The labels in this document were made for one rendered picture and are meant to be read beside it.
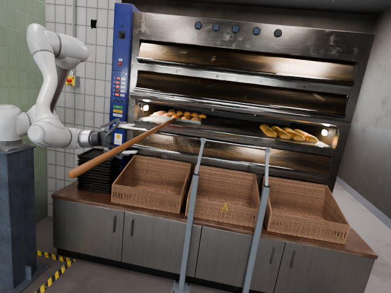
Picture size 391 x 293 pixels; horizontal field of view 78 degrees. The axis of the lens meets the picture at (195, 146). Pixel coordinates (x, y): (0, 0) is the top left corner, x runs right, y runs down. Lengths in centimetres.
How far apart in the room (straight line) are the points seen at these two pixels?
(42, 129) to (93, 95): 138
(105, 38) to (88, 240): 173
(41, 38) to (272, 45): 161
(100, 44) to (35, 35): 99
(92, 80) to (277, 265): 220
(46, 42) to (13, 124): 60
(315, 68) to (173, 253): 186
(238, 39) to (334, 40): 74
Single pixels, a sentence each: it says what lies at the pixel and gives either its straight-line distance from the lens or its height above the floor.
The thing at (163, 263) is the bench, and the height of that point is 17.
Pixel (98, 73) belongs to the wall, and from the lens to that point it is 248.
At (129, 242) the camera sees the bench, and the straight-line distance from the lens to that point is 210.
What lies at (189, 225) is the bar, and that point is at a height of 57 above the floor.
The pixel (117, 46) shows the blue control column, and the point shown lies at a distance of 238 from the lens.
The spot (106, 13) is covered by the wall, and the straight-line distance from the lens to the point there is 251.
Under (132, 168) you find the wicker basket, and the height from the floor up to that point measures 73.
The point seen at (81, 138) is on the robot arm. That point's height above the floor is 122.
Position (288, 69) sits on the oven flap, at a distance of 221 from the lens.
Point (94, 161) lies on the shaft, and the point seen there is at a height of 120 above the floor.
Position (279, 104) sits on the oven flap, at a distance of 218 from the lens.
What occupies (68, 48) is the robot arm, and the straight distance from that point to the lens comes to 161.
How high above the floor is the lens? 150
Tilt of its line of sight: 13 degrees down
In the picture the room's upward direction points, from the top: 7 degrees clockwise
